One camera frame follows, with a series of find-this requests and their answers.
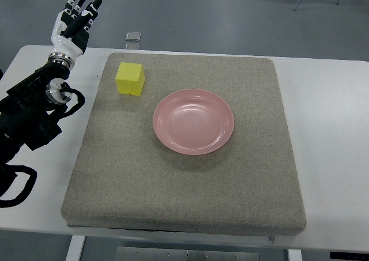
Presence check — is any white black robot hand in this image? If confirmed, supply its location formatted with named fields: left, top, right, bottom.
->
left=48, top=0, right=102, bottom=69

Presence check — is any yellow block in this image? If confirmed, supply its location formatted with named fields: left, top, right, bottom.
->
left=115, top=62, right=145, bottom=96

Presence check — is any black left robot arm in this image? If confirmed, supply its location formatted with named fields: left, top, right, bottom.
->
left=1, top=63, right=85, bottom=165

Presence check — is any clear floor socket plate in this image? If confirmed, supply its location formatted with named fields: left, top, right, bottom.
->
left=125, top=32, right=141, bottom=41

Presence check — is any pink plate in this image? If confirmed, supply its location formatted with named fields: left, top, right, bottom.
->
left=152, top=89, right=235, bottom=156

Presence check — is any beige square cushion mat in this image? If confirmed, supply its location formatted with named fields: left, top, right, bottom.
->
left=61, top=53, right=306, bottom=236

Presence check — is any black label strip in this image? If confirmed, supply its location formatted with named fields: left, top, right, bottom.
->
left=329, top=252, right=369, bottom=261

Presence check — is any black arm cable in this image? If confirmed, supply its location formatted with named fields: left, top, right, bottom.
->
left=0, top=162, right=38, bottom=209

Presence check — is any white table leg frame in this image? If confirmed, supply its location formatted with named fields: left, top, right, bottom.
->
left=65, top=235, right=86, bottom=261

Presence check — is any grey metal base plate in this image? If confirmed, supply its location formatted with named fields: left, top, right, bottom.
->
left=115, top=247, right=260, bottom=261

